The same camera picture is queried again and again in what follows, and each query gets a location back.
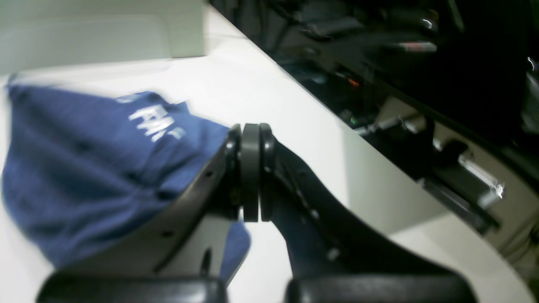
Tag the grey front divider panel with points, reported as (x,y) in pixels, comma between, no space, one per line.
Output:
(38,34)

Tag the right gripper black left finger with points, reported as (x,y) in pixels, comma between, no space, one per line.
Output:
(174,258)

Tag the dark blue printed t-shirt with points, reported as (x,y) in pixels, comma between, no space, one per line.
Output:
(83,171)

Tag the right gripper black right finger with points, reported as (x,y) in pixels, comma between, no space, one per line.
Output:
(335,257)

